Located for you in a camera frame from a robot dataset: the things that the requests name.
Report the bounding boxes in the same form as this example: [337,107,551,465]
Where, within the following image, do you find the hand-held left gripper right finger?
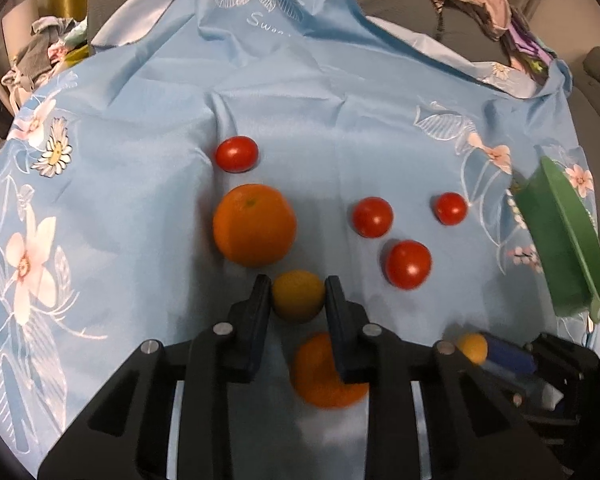
[325,276,564,480]

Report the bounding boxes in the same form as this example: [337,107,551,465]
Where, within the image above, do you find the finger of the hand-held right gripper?
[480,332,537,374]
[480,364,565,411]

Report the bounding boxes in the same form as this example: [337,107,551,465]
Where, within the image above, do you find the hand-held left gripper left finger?
[37,275,273,480]

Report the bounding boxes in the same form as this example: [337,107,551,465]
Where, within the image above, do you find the yellow kumquat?
[271,270,327,324]
[456,333,489,365]

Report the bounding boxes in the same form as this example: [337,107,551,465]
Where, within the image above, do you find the red tomato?
[351,197,395,238]
[434,192,468,226]
[215,136,259,174]
[385,240,433,290]

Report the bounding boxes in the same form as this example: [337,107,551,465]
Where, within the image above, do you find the green plastic bowl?
[515,156,600,322]

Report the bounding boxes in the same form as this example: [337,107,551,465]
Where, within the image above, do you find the small tangerine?
[290,331,370,409]

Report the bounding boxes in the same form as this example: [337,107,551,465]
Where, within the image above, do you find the large orange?
[212,184,298,268]

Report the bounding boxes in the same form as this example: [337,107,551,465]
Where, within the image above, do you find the blue floral cloth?
[0,0,598,480]

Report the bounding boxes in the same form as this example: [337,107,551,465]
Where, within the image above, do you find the grey clothes pile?
[0,15,92,113]

